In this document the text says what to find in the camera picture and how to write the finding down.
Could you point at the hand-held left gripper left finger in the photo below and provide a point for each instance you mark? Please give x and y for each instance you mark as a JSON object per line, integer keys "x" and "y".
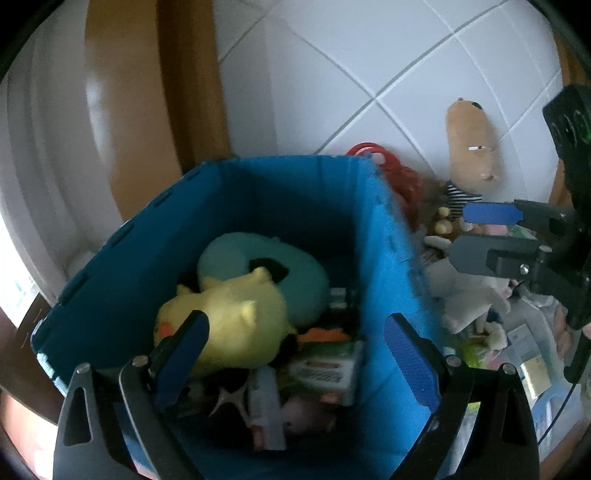
{"x": 182, "y": 364}

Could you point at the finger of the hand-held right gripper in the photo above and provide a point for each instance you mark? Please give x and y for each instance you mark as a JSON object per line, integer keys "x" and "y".
{"x": 480, "y": 256}
{"x": 489, "y": 213}

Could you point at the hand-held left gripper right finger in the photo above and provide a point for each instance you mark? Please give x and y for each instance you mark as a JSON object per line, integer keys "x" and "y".
{"x": 411, "y": 364}

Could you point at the grey rabbit plush toy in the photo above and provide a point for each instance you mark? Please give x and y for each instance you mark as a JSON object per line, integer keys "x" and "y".
{"x": 461, "y": 300}

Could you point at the yellow plush toy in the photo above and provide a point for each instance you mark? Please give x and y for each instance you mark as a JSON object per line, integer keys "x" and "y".
{"x": 231, "y": 318}

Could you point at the pink green tissue packet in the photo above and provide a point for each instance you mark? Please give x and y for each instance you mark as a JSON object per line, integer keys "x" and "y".
{"x": 323, "y": 369}

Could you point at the orange black toy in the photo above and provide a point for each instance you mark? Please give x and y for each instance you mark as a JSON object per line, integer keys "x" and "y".
{"x": 323, "y": 334}

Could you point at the white tube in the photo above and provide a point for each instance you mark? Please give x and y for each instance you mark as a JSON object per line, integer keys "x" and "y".
{"x": 268, "y": 410}

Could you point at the pink plush toy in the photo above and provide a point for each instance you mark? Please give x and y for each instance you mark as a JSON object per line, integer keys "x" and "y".
{"x": 307, "y": 415}

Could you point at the teal neck pillow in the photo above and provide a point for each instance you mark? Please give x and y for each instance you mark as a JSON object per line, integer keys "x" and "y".
{"x": 231, "y": 251}

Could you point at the cream box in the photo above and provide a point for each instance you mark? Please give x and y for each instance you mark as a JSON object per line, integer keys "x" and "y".
{"x": 535, "y": 374}

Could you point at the blue plastic crate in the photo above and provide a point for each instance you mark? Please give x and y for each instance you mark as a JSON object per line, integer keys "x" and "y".
{"x": 286, "y": 207}

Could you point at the small tan bear plush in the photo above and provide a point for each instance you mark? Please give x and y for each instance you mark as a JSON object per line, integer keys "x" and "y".
{"x": 445, "y": 224}

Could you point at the small white plush toy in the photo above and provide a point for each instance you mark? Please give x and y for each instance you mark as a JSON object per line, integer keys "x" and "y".
{"x": 490, "y": 337}

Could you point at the brown plush toy striped shirt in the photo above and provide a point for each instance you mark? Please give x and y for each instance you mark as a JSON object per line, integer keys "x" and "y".
{"x": 471, "y": 134}

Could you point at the red plastic toy case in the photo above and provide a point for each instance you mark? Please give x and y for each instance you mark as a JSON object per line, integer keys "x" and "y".
{"x": 406, "y": 180}

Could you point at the blue plastic hanger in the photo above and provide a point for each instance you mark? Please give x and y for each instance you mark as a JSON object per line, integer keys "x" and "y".
{"x": 554, "y": 401}

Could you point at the wooden door frame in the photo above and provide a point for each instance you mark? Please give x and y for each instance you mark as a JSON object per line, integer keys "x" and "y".
{"x": 152, "y": 92}

